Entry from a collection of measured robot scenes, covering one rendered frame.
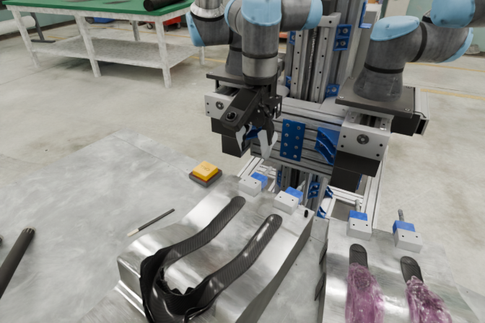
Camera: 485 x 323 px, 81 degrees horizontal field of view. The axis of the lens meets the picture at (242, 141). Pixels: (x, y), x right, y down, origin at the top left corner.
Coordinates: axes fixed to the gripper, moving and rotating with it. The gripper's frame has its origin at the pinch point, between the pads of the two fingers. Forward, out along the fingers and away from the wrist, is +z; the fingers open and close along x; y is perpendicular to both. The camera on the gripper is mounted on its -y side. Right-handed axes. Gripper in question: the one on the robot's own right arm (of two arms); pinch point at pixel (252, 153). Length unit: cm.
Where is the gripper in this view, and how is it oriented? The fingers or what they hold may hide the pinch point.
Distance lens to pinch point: 71.3
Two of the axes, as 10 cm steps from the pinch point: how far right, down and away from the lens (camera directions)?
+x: -8.2, -3.2, 4.8
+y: 5.7, -4.5, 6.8
